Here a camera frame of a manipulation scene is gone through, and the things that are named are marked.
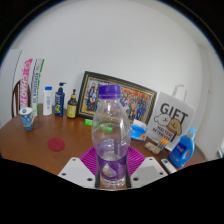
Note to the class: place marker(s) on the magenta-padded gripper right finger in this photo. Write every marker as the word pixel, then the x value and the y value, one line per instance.
pixel 146 171

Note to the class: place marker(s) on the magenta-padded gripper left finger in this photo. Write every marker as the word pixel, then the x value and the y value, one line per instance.
pixel 78 171

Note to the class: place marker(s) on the clear purple-capped water bottle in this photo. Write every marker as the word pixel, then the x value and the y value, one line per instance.
pixel 111 140

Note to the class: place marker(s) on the small clear snack packet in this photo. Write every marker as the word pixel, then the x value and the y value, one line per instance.
pixel 151 147

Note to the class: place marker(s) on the orange battery pack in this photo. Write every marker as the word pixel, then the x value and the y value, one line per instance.
pixel 162 144

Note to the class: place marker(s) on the flat round red coaster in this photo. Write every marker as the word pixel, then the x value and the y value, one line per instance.
pixel 56 144

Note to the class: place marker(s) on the blue detergent bottle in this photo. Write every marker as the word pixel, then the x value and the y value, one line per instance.
pixel 181 150

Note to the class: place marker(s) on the white paper gift bag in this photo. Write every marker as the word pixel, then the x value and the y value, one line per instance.
pixel 170 121

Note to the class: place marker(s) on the amber yellow-labelled pump bottle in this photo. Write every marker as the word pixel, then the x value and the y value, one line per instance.
pixel 71 108

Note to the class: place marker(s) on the framed group photo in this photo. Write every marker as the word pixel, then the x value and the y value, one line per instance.
pixel 141 101

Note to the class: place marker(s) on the dark blue pump bottle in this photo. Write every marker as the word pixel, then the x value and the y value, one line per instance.
pixel 59 103

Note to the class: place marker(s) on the blue patterned mug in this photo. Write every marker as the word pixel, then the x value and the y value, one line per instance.
pixel 27 120

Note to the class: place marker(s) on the white blue-capped bottle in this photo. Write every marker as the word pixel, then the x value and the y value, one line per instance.
pixel 48 103

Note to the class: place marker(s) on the white door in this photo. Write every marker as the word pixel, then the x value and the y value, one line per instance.
pixel 8 83

